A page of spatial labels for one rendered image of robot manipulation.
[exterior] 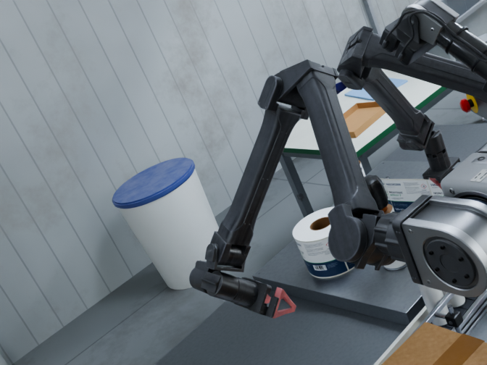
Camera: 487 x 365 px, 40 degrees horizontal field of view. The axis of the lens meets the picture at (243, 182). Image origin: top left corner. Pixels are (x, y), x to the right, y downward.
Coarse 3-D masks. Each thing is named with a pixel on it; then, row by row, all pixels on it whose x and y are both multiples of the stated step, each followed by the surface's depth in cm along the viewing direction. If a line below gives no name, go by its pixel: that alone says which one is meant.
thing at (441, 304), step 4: (444, 296) 168; (448, 296) 168; (452, 296) 169; (444, 300) 167; (448, 300) 168; (440, 304) 166; (444, 304) 167; (436, 308) 166; (440, 308) 166; (432, 312) 165; (428, 316) 164; (432, 316) 164; (424, 320) 163; (428, 320) 163; (432, 320) 164; (420, 324) 163; (416, 328) 162; (412, 332) 161
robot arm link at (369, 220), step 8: (368, 216) 109; (376, 216) 108; (368, 224) 109; (376, 224) 108; (368, 232) 109; (368, 240) 109; (368, 248) 109; (376, 248) 110; (368, 256) 110; (376, 256) 111; (384, 256) 112; (360, 264) 110; (376, 264) 113
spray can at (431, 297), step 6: (420, 288) 168; (426, 288) 167; (432, 288) 167; (426, 294) 168; (432, 294) 167; (438, 294) 168; (426, 300) 169; (432, 300) 168; (438, 300) 168; (426, 306) 171; (432, 306) 169; (444, 312) 170; (438, 318) 170; (438, 324) 171; (444, 324) 171
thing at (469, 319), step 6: (486, 294) 176; (480, 300) 175; (486, 300) 177; (474, 306) 173; (480, 306) 175; (486, 306) 177; (468, 312) 172; (474, 312) 173; (480, 312) 176; (468, 318) 172; (474, 318) 173; (480, 318) 175; (462, 324) 170; (468, 324) 172; (474, 324) 173; (462, 330) 170; (468, 330) 172
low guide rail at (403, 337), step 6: (420, 312) 174; (426, 312) 174; (420, 318) 173; (414, 324) 171; (408, 330) 170; (414, 330) 172; (402, 336) 169; (408, 336) 170; (396, 342) 168; (402, 342) 169; (390, 348) 167; (396, 348) 167; (384, 354) 166; (390, 354) 166; (378, 360) 165; (384, 360) 165
